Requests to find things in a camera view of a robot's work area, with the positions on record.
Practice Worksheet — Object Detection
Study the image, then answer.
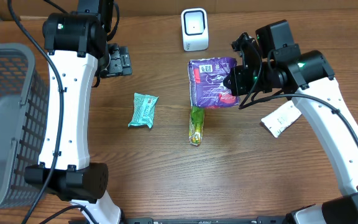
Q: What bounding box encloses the green snack packet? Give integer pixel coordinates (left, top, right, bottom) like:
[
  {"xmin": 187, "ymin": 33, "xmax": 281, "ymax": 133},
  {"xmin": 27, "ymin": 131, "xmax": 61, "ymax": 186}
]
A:
[{"xmin": 189, "ymin": 106, "xmax": 204, "ymax": 146}]

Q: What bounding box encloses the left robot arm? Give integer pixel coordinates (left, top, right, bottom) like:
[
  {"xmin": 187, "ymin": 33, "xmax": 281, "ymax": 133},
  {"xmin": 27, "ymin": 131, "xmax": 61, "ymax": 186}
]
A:
[{"xmin": 24, "ymin": 1, "xmax": 131, "ymax": 223}]

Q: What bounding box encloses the white barcode scanner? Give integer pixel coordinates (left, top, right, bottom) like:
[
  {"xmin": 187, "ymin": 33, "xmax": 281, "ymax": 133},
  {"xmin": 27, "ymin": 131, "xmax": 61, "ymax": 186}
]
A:
[{"xmin": 181, "ymin": 8, "xmax": 209, "ymax": 52}]

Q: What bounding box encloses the purple tissue pack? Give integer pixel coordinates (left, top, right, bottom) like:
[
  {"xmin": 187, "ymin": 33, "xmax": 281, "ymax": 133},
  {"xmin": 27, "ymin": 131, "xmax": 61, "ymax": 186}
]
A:
[{"xmin": 188, "ymin": 57, "xmax": 240, "ymax": 108}]

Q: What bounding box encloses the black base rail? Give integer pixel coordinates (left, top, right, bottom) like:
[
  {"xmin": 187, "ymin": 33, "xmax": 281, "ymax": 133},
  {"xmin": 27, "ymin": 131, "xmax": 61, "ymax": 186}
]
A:
[{"xmin": 68, "ymin": 216, "xmax": 291, "ymax": 224}]

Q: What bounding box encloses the teal wet wipes pack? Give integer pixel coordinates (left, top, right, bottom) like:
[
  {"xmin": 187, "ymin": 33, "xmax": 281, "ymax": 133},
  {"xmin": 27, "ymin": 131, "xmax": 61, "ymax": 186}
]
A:
[{"xmin": 128, "ymin": 93, "xmax": 158, "ymax": 129}]

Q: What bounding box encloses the white tube gold cap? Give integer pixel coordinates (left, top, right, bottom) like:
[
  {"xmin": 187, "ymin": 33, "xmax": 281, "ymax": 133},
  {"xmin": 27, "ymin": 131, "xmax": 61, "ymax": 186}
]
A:
[{"xmin": 261, "ymin": 101, "xmax": 301, "ymax": 138}]

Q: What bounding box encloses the grey plastic shopping basket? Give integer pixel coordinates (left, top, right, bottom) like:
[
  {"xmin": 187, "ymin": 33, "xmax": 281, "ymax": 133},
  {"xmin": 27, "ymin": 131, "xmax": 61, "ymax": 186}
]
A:
[{"xmin": 0, "ymin": 43, "xmax": 49, "ymax": 208}]

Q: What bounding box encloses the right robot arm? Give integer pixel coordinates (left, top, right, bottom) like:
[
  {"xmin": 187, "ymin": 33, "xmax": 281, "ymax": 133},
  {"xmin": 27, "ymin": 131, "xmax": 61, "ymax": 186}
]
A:
[{"xmin": 223, "ymin": 20, "xmax": 358, "ymax": 224}]

